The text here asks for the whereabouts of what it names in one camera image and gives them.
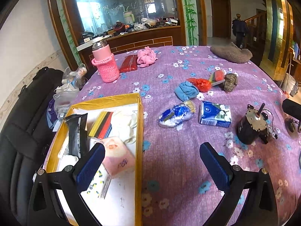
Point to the large yellow black red sponge pack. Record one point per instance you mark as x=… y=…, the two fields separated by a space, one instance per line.
x=102 y=126

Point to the pink tissue pack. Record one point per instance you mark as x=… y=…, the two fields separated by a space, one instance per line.
x=118 y=158

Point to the wooden counter cabinet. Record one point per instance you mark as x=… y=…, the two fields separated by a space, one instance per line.
x=157 y=37

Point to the clear plastic bag pile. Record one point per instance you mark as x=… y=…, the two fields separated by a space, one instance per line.
x=72 y=83

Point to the white lemon print tissue pack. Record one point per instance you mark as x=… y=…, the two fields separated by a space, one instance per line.
x=100 y=183

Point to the black gold wet wipe pack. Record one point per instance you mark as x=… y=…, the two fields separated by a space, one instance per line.
x=77 y=133

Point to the person in dark jacket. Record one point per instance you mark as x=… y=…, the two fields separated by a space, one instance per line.
x=240 y=30

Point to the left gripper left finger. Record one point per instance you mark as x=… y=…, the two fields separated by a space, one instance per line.
x=45 y=207

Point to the beige facial tissue pack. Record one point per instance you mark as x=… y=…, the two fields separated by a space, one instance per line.
x=64 y=148

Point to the yellow cardboard box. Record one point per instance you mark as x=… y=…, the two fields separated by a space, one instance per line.
x=114 y=195

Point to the pink bottle with knit sleeve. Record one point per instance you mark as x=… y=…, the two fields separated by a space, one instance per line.
x=104 y=60

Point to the red tissue packet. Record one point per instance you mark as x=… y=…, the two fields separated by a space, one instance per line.
x=129 y=64

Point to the blue knitted cloth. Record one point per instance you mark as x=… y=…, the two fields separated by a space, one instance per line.
x=186 y=91

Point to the white plastic bucket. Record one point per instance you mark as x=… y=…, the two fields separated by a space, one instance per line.
x=288 y=83

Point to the grey brown knitted hat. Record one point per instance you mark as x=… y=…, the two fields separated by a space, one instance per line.
x=232 y=53

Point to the pink fluffy cloth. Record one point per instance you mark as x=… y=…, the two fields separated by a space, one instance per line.
x=146 y=57

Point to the blue white bagged cloth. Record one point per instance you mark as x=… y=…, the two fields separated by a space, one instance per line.
x=176 y=115

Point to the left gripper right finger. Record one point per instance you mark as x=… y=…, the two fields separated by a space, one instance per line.
x=259 y=208

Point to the small rainbow sponge pack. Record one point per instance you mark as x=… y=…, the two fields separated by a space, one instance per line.
x=217 y=78

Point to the black electric motor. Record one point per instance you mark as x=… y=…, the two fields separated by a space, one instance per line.
x=256 y=124

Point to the brown knitted cloth ball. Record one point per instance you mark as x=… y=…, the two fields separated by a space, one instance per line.
x=230 y=82

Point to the blue floral tissue pack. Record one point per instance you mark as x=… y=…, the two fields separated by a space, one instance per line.
x=218 y=115

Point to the black sofa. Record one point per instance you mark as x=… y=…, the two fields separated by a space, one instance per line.
x=25 y=140

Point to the red plastic bag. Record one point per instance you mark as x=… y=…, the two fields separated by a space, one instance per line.
x=202 y=85

